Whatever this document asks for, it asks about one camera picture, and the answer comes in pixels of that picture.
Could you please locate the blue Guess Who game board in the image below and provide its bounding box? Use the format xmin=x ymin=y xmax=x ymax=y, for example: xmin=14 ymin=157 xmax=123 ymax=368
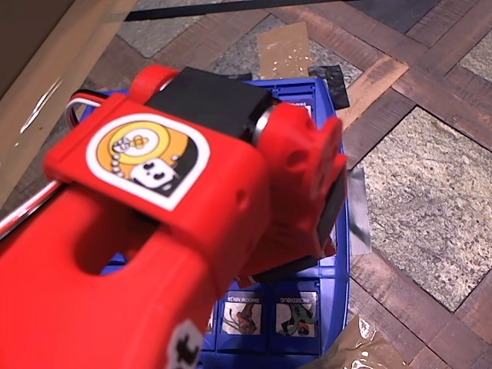
xmin=72 ymin=76 xmax=351 ymax=369

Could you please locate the Shadow Ninja card flap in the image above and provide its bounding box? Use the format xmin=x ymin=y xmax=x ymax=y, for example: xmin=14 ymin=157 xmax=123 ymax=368
xmin=215 ymin=288 xmax=270 ymax=353

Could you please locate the crumpled brown tape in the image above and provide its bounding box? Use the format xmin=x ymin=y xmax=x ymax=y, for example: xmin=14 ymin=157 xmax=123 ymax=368
xmin=301 ymin=314 xmax=411 ymax=369

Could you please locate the Swampbit card flap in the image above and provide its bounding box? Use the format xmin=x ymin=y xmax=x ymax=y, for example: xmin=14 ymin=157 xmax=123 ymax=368
xmin=273 ymin=86 xmax=318 ymax=121

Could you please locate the flat speckled brown tape patch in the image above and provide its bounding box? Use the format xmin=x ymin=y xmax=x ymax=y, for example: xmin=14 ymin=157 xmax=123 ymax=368
xmin=256 ymin=22 xmax=311 ymax=80

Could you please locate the long black tape strip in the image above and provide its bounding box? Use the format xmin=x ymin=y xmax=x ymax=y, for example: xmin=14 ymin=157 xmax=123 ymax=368
xmin=125 ymin=0 xmax=370 ymax=22

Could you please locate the clear tape strip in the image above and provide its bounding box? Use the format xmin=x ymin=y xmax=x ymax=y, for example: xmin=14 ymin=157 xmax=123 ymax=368
xmin=19 ymin=78 xmax=63 ymax=135

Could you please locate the cardboard box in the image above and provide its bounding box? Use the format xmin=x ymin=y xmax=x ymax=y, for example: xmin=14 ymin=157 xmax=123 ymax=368
xmin=0 ymin=0 xmax=139 ymax=208

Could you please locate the white red servo cable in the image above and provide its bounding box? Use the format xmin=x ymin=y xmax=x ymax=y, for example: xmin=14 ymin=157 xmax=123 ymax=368
xmin=65 ymin=90 xmax=113 ymax=126
xmin=0 ymin=179 xmax=63 ymax=240

